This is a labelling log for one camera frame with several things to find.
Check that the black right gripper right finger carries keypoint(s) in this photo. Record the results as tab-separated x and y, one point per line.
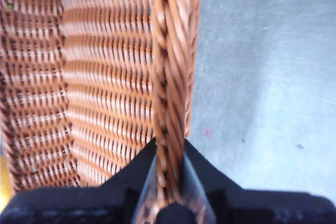
262	208

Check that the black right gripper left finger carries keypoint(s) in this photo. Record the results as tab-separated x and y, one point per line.
78	205

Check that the brown wicker basket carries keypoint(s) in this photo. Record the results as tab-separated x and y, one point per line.
105	51

